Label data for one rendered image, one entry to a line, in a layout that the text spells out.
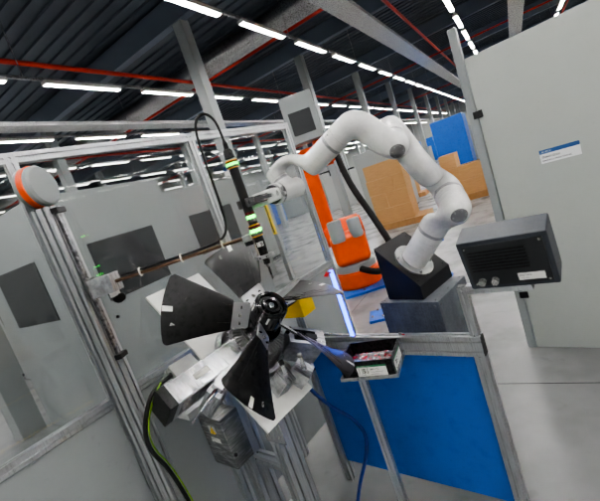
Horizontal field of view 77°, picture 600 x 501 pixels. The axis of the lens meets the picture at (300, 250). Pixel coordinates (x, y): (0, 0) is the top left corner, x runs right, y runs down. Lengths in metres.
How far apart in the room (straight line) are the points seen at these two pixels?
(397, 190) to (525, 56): 6.77
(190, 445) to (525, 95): 2.65
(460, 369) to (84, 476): 1.51
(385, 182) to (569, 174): 6.82
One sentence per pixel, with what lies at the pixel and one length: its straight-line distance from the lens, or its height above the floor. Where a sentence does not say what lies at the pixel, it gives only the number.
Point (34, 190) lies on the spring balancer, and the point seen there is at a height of 1.86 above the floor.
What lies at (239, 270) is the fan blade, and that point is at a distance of 1.47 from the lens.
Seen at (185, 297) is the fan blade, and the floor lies 1.35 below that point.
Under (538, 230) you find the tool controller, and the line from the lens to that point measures 1.30.
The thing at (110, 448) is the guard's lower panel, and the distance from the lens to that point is 1.91.
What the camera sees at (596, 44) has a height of 1.78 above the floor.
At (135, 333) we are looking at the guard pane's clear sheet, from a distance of 1.90.
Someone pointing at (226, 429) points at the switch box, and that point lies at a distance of 1.64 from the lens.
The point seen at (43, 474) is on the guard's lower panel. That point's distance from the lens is 1.85.
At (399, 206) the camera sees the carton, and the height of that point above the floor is 0.47.
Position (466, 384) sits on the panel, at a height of 0.65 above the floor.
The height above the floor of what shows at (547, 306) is 0.30.
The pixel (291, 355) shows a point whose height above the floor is 0.97.
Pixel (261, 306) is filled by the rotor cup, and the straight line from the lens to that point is 1.31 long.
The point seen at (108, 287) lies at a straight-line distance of 1.59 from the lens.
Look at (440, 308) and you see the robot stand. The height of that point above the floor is 0.90.
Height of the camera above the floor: 1.56
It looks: 8 degrees down
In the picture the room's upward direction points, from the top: 19 degrees counter-clockwise
